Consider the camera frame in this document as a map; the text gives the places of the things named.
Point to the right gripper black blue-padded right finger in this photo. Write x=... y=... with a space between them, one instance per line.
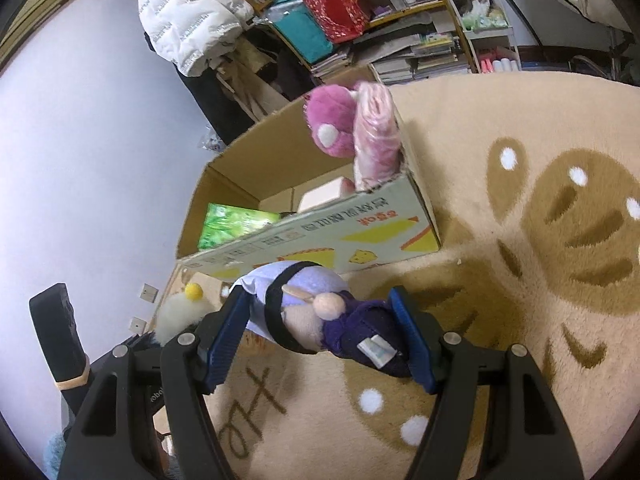
x=526 y=435

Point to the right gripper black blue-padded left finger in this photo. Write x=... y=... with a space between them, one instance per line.
x=192 y=365

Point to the white fluffy chick plush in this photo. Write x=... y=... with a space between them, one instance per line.
x=180 y=311

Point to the purple hooded plush doll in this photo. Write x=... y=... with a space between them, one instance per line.
x=307 y=309

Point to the pink swirl roll cushion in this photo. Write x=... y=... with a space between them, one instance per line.
x=336 y=189

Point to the pink plastic bundle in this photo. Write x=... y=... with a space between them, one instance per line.
x=376 y=137

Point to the pink bear plush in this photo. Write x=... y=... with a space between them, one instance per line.
x=330 y=112

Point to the cardboard box with yellow print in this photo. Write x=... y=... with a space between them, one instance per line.
x=270 y=168

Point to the beige patterned carpet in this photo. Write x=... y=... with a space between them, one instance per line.
x=518 y=221

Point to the beige trench coat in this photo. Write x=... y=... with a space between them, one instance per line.
x=239 y=75

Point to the white puffer jacket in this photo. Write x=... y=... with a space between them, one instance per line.
x=194 y=35

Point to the teal gift bag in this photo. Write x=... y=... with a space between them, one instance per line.
x=294 y=21

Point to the white small trolley shelf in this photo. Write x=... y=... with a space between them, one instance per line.
x=488 y=34

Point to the wooden bookshelf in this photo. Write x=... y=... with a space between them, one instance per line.
x=405 y=40

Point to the red gift bag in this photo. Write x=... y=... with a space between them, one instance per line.
x=340 y=20

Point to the wall power socket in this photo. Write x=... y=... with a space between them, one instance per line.
x=148 y=293

